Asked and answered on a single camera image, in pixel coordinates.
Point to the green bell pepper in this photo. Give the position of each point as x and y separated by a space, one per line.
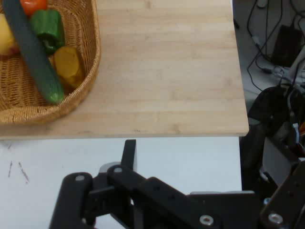
47 26

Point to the black rounded machine housing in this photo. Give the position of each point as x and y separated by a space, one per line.
269 107

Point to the red tomato with green stem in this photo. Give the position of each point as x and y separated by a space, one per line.
33 6

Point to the woven wicker basket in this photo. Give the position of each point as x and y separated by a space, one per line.
23 93

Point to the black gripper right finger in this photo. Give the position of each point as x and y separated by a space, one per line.
288 205

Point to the long dark green cucumber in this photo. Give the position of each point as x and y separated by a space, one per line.
31 47

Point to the black box on floor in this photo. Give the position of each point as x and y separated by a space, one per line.
287 45

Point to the yellow round fruit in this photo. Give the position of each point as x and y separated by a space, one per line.
6 35

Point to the bamboo cutting board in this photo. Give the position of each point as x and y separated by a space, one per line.
166 71

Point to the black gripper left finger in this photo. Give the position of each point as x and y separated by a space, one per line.
143 188

